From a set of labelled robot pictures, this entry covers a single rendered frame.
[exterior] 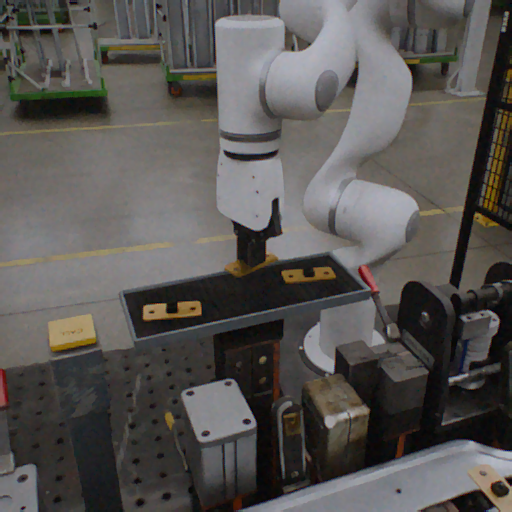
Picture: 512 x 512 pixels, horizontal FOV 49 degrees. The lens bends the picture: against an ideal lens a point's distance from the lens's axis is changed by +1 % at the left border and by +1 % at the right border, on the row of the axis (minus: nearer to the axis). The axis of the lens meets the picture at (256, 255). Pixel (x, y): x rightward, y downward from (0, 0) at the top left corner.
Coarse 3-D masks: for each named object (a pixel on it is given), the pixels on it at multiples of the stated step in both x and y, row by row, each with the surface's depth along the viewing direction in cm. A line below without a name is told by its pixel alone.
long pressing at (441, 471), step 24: (408, 456) 79; (432, 456) 79; (456, 456) 79; (480, 456) 79; (504, 456) 79; (336, 480) 75; (360, 480) 75; (384, 480) 76; (408, 480) 76; (432, 480) 76; (456, 480) 76; (264, 504) 72; (288, 504) 72; (312, 504) 72; (336, 504) 72; (360, 504) 72; (384, 504) 72; (408, 504) 72; (432, 504) 73
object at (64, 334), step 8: (56, 320) 80; (64, 320) 80; (72, 320) 80; (80, 320) 80; (88, 320) 80; (56, 328) 79; (64, 328) 79; (72, 328) 79; (80, 328) 79; (88, 328) 79; (56, 336) 77; (64, 336) 77; (72, 336) 77; (80, 336) 77; (88, 336) 77; (56, 344) 76; (64, 344) 76; (72, 344) 76; (80, 344) 77
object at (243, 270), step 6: (246, 258) 83; (270, 258) 85; (276, 258) 85; (228, 264) 83; (234, 264) 83; (240, 264) 83; (246, 264) 83; (264, 264) 83; (228, 270) 82; (234, 270) 82; (240, 270) 82; (246, 270) 82; (252, 270) 82; (240, 276) 81
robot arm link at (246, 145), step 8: (224, 136) 72; (232, 136) 71; (240, 136) 71; (248, 136) 70; (256, 136) 70; (264, 136) 71; (272, 136) 71; (280, 136) 73; (224, 144) 73; (232, 144) 72; (240, 144) 71; (248, 144) 71; (256, 144) 71; (264, 144) 71; (272, 144) 72; (280, 144) 74; (232, 152) 72; (240, 152) 72; (248, 152) 71; (256, 152) 71; (264, 152) 72
